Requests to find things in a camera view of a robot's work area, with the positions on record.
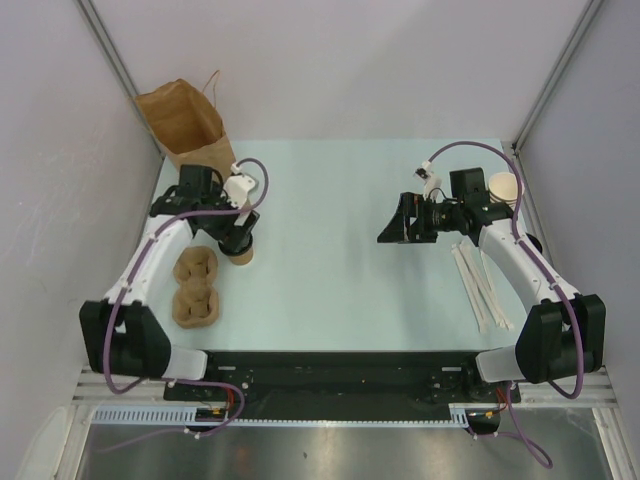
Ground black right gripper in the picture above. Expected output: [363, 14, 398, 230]
[378, 191, 464, 243]

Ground stack of black lids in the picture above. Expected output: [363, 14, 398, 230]
[526, 233, 543, 254]

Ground black coffee cup lid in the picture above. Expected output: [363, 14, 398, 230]
[218, 236, 253, 257]

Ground brown paper coffee cup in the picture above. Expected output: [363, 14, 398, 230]
[227, 245, 254, 266]

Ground grey slotted cable duct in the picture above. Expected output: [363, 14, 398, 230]
[91, 405, 498, 429]

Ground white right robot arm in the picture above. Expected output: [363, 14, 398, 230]
[377, 168, 606, 401]

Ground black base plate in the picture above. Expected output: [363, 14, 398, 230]
[163, 351, 506, 419]

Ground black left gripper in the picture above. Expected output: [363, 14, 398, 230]
[199, 182, 258, 251]

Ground brown paper bag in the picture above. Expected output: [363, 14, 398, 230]
[135, 79, 236, 178]

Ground white wrapped straw three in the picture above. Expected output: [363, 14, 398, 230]
[467, 269, 489, 334]

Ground stacked paper cups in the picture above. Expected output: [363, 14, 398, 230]
[488, 172, 518, 209]

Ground aluminium frame rail front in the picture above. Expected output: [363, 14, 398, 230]
[72, 364, 614, 409]

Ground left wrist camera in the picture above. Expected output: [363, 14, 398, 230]
[223, 163, 257, 208]

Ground aluminium frame post left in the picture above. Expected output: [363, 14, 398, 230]
[72, 0, 165, 162]

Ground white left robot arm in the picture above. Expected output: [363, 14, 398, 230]
[79, 160, 259, 400]

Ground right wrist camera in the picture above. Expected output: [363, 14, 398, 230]
[415, 160, 442, 201]

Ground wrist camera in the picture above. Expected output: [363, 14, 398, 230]
[223, 163, 257, 208]
[415, 160, 442, 201]

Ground brown pulp cup carrier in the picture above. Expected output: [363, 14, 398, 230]
[172, 246, 220, 329]

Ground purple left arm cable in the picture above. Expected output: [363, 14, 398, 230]
[97, 158, 271, 454]

